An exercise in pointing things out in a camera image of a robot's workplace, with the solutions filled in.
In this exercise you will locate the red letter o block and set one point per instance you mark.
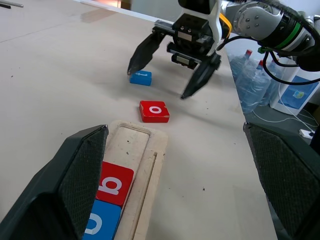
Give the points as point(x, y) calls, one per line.
point(153, 112)

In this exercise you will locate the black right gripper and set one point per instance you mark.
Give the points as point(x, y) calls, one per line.
point(190, 37)

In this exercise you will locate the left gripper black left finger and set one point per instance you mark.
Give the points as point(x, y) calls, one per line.
point(45, 200)

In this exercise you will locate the white power strip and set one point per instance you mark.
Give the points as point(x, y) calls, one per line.
point(307, 133)

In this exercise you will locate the white and blue box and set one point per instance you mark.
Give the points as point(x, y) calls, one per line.
point(300, 95)

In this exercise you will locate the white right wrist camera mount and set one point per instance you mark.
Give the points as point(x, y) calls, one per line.
point(216, 27)

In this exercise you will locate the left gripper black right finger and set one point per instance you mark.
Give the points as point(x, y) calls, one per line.
point(292, 190)

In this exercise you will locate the thin metal rod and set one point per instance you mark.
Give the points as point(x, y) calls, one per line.
point(12, 3)

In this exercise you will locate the brown cardboard box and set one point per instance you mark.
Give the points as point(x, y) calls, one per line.
point(126, 3)

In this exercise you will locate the large clear water bottle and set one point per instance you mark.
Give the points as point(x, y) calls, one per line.
point(273, 82)
point(252, 90)
point(241, 67)

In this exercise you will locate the small blue block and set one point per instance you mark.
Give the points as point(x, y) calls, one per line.
point(141, 78)

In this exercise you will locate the wooden tray with letter tiles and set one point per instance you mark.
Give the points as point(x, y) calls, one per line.
point(147, 160)

